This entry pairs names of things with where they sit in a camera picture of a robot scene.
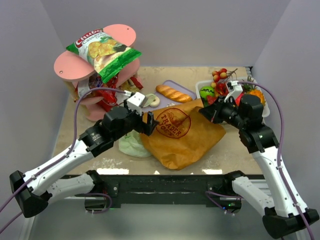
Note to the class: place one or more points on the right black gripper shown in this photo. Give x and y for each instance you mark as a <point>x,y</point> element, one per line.
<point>216,110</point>

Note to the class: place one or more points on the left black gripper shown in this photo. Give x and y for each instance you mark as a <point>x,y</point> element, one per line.
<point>139,122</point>

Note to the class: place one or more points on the brown Trader Joe's bag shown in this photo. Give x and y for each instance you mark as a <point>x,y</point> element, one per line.
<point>183,136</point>

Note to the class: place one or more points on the red Chuba chips bag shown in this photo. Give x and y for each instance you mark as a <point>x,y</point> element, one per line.
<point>128,86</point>

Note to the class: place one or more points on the green Chuba cassava chips bag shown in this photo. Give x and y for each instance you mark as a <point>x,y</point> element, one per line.
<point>107,55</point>

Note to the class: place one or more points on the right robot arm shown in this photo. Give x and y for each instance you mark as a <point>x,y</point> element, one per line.
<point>283,212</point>

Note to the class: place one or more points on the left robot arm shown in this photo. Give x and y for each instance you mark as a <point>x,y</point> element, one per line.
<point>36,189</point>

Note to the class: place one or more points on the red toy lobster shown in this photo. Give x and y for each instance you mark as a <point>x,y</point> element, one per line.
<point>212,99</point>

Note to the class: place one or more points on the green toy watermelon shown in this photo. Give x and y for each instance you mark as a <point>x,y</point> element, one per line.
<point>206,91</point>

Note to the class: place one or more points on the light green plastic bag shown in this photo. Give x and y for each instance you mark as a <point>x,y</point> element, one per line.
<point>131,143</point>

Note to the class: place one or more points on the plain white donut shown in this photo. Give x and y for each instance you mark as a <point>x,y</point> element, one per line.
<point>155,103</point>

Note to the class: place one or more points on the red toy pomegranate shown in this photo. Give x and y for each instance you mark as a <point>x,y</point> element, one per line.
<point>238,99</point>

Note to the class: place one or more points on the lavender tray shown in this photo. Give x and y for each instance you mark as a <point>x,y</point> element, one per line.
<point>164,101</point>

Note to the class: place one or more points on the chocolate drizzled white donut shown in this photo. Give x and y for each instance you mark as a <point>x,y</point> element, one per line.
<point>170,104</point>

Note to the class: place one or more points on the red yellow berry sprig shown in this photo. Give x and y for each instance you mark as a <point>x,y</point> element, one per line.
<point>221,77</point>

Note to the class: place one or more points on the toy baguette bread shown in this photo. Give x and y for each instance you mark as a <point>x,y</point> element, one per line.
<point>173,94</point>

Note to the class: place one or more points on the toy pineapple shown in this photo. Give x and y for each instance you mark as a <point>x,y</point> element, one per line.
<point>251,89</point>

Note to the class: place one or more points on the pink two-tier shelf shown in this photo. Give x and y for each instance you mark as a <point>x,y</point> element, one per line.
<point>72,69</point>

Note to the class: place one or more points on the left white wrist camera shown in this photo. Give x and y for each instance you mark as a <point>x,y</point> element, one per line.
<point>135,101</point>

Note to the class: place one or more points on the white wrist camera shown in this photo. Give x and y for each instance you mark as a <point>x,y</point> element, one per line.
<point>135,101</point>
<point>234,89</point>

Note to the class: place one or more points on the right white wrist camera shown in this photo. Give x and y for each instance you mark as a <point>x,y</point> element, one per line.
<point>234,89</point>

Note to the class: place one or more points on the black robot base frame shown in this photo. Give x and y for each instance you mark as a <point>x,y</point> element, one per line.
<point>155,189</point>

